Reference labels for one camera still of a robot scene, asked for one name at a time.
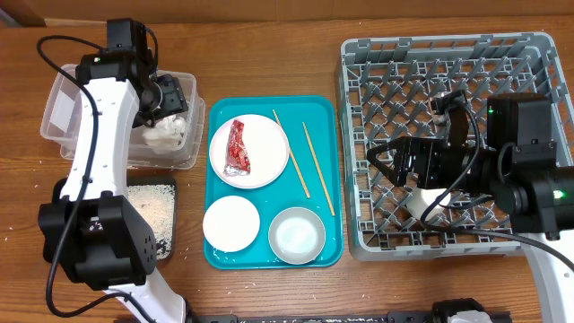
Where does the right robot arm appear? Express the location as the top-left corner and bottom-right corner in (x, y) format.
(367, 91), (573, 322)

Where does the black tray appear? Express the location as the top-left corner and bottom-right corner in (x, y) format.
(51, 175), (178, 264)

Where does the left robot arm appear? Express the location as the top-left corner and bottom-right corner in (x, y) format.
(39, 18), (193, 322)

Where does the white cup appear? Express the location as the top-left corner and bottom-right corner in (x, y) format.
(404, 188), (451, 220)

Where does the pink bowl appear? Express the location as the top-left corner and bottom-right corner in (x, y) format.
(203, 196), (260, 253)

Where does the black rail at bottom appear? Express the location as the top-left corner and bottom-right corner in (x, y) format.
(196, 310), (448, 323)

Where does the clear plastic bin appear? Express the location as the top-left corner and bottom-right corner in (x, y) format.
(40, 72), (205, 170)

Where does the red foil wrapper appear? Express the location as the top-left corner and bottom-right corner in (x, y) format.
(223, 119), (251, 176)

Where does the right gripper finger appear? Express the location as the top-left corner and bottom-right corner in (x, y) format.
(368, 157), (404, 186)
(367, 136), (405, 162)

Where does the white napkin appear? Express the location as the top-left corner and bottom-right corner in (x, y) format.
(143, 115), (186, 154)

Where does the teal serving tray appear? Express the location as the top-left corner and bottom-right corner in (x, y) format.
(204, 95), (344, 271)

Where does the grey bowl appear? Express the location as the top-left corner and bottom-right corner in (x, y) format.
(268, 207), (326, 266)

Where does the grey dishwasher rack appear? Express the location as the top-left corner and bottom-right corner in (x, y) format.
(336, 32), (573, 261)

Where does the spilled rice pile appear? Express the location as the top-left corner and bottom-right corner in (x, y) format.
(127, 183), (176, 260)

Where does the white plate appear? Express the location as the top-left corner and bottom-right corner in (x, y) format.
(209, 114), (290, 189)

